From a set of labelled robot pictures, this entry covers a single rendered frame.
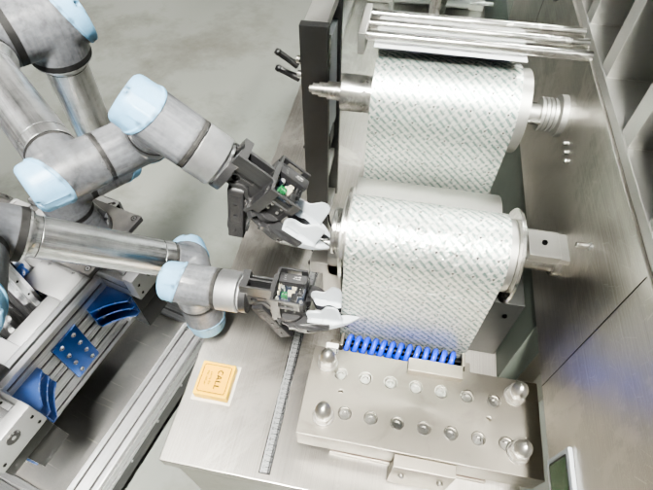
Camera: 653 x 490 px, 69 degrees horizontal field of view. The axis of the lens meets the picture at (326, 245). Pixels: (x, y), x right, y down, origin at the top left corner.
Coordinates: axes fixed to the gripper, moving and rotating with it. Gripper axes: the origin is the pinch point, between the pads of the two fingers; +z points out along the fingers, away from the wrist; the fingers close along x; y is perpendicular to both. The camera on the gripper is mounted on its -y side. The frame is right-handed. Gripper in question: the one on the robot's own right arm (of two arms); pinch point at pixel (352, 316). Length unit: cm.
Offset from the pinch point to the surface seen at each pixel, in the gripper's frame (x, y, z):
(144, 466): -13, -109, -69
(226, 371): -8.0, -16.5, -23.7
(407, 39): 29.8, 36.2, 2.5
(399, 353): -3.2, -4.9, 9.4
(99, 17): 284, -109, -238
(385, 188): 18.5, 14.6, 2.4
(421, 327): -0.3, 0.7, 12.2
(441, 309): -0.3, 7.6, 14.4
